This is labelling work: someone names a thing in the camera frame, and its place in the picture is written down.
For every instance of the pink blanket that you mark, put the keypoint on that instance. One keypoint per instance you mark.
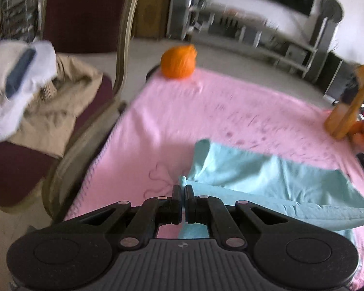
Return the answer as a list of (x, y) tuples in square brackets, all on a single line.
[(152, 145)]

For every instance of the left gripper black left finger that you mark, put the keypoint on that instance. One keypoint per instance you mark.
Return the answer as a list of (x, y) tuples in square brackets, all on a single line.
[(153, 213)]

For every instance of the maroon chair with beige frame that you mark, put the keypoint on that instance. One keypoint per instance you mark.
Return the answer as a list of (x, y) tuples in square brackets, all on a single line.
[(96, 32)]

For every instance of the black standing fan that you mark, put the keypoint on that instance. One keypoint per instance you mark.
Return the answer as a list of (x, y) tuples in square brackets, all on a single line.
[(330, 15)]

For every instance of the wooden bottle rack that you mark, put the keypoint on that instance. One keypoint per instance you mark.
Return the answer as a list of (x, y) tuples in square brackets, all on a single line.
[(343, 116)]

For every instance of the wooden cabinet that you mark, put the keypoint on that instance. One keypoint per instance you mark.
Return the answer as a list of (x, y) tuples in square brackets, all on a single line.
[(150, 20)]

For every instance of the white garment on chair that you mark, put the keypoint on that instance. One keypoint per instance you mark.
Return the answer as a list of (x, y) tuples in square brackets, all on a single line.
[(25, 68)]

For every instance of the beige garment on chair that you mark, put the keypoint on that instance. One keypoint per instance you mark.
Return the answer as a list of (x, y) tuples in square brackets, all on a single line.
[(49, 119)]

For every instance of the orange plush toy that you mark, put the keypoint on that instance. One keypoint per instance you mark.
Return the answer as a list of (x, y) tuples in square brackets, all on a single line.
[(179, 62)]

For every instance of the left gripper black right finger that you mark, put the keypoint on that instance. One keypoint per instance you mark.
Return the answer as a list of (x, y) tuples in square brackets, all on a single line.
[(213, 213)]

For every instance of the grey tv console shelf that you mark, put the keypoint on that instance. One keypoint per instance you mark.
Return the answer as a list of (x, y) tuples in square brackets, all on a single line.
[(248, 34)]

